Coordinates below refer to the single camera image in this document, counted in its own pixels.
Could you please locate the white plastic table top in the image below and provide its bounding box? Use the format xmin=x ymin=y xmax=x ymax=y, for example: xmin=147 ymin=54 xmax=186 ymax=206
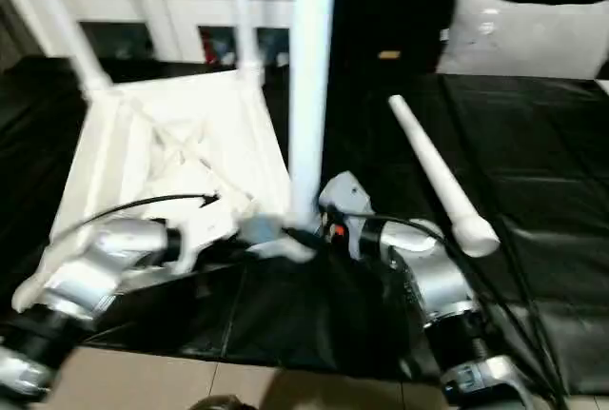
xmin=10 ymin=69 xmax=320 ymax=314

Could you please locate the white plastic table leg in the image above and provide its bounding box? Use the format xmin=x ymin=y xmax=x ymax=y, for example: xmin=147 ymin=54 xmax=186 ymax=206
xmin=286 ymin=0 xmax=338 ymax=228
xmin=387 ymin=93 xmax=501 ymax=260
xmin=8 ymin=0 xmax=113 ymax=99
xmin=226 ymin=0 xmax=265 ymax=85

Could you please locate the black work mat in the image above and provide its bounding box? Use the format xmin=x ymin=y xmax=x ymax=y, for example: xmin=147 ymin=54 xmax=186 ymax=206
xmin=0 ymin=49 xmax=609 ymax=387

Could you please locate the black furniture with yellow label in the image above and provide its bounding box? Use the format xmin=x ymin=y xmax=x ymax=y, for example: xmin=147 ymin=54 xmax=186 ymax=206
xmin=328 ymin=0 xmax=462 ymax=73

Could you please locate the white glass-door cabinet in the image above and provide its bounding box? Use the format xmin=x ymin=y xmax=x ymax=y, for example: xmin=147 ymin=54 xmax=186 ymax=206
xmin=0 ymin=0 xmax=296 ymax=68

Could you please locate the grey cushion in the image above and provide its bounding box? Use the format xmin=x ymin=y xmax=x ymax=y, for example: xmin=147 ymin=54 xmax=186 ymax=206
xmin=436 ymin=0 xmax=609 ymax=80

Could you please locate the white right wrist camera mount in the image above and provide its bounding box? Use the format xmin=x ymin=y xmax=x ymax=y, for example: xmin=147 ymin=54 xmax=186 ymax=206
xmin=317 ymin=170 xmax=374 ymax=235

